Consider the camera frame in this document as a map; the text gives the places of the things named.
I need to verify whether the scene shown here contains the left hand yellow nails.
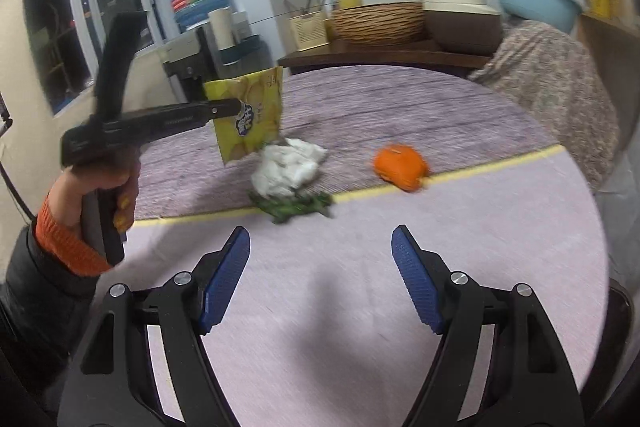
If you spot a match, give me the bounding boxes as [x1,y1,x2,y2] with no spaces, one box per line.
[48,156,140,239]

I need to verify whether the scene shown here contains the floral cloth cover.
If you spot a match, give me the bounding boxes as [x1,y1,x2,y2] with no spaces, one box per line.
[469,20,620,191]

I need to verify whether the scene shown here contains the orange peel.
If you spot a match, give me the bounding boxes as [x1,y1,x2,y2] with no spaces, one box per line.
[373,144,430,192]

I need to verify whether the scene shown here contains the brown white pot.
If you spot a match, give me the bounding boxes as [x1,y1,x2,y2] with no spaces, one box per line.
[422,0,503,56]

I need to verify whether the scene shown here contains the white paper roll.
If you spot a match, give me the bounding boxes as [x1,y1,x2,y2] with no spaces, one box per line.
[208,6,235,50]

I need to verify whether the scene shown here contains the purple striped tablecloth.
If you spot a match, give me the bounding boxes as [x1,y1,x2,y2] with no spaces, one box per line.
[89,65,609,427]

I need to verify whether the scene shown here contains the yellow snack bag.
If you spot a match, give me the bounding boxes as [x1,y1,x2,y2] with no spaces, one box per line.
[203,66,283,164]

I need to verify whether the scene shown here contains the window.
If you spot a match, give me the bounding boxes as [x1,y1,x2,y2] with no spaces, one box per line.
[24,0,178,115]

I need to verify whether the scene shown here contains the woven brown sink basin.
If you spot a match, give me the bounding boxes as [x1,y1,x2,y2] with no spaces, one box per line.
[332,2,425,46]

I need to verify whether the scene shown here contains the water dispenser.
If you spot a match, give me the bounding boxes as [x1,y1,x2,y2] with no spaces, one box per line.
[160,23,270,103]

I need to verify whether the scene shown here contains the beige chopstick holder basket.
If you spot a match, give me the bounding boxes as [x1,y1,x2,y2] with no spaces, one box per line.
[290,11,329,51]

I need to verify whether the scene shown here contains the wooden counter shelf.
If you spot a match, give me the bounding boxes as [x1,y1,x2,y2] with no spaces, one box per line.
[278,40,491,76]

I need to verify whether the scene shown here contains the light blue plastic basin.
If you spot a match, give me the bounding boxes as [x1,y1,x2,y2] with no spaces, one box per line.
[499,0,582,34]

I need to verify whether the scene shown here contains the black sleeve orange cuff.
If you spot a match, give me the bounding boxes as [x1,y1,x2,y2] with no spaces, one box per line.
[1,202,111,415]

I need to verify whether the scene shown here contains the green vegetable scraps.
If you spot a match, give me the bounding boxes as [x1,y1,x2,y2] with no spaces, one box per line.
[248,192,333,225]

